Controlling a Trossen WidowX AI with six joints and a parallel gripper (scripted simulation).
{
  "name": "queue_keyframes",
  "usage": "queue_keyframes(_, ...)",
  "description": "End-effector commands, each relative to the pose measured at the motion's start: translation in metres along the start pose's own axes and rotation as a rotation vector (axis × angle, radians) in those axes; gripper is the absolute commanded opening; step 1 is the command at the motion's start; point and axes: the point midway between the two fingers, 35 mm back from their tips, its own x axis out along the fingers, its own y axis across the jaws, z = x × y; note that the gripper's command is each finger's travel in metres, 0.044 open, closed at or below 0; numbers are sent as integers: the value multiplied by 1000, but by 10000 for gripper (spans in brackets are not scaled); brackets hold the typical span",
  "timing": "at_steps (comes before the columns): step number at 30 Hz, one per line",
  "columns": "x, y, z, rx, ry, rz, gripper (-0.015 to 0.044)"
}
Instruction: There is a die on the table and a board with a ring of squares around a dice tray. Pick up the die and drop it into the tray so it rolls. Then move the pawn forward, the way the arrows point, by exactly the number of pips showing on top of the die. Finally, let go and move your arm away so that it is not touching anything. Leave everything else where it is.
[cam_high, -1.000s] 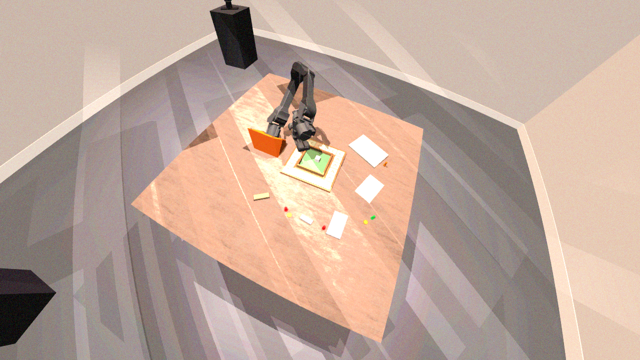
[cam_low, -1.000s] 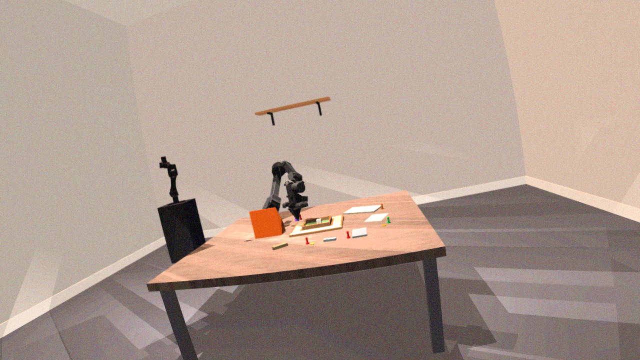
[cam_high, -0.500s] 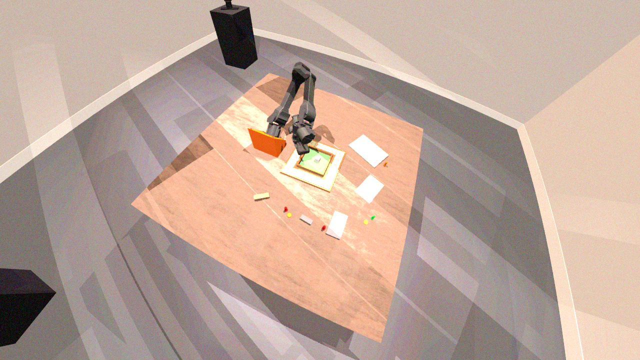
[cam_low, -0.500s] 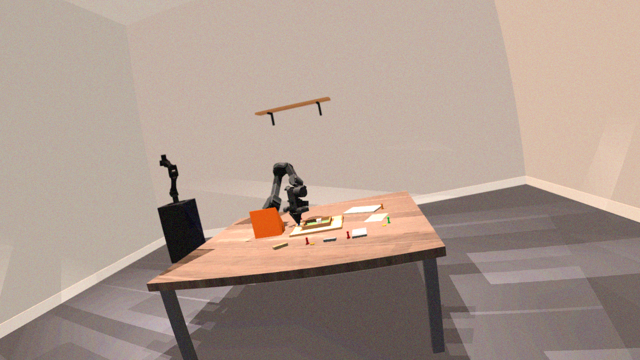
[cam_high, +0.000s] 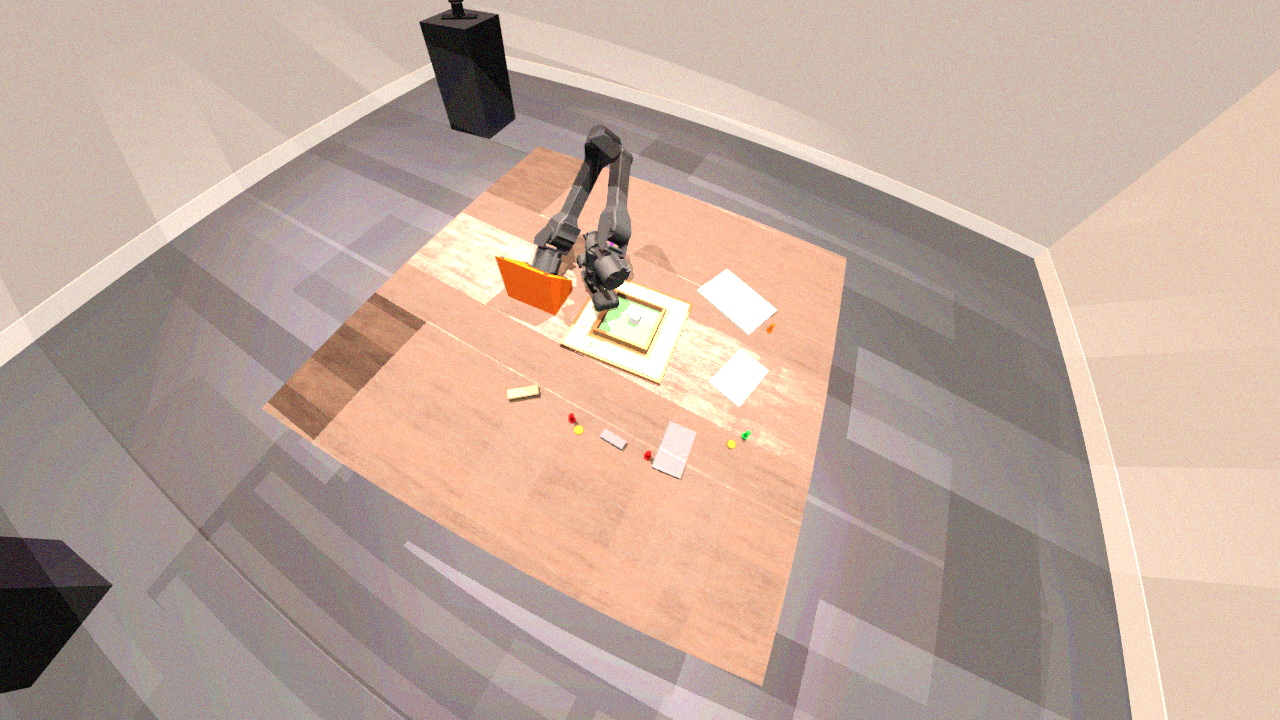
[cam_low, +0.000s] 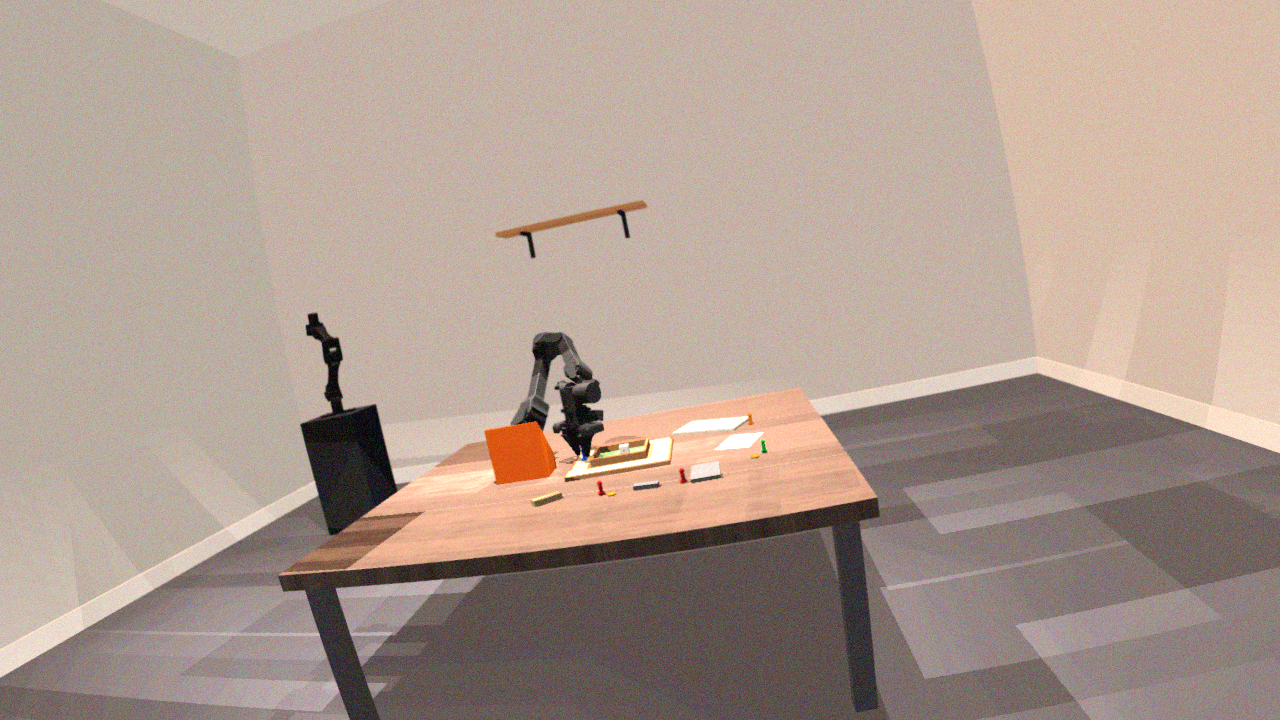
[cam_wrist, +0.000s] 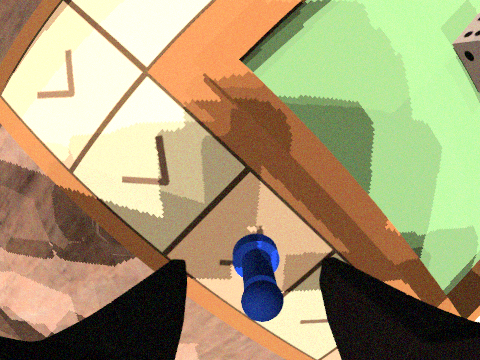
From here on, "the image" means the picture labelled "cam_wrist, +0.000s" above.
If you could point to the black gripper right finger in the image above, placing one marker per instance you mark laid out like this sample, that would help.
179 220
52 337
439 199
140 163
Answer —
371 320

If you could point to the beige die with black pips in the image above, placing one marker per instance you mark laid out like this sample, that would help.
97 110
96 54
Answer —
467 46

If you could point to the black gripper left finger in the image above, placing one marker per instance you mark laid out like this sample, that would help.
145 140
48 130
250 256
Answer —
143 323

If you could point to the blue pawn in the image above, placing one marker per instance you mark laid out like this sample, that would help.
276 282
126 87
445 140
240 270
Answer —
255 258

